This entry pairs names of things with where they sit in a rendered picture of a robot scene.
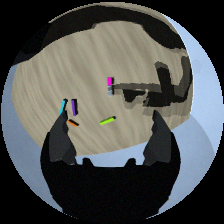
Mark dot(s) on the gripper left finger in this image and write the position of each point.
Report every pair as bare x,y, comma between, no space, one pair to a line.
58,151

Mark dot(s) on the lime green rod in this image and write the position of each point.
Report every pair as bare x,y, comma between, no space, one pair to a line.
107,120

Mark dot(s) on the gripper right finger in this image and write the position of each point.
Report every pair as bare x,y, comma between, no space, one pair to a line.
162,151

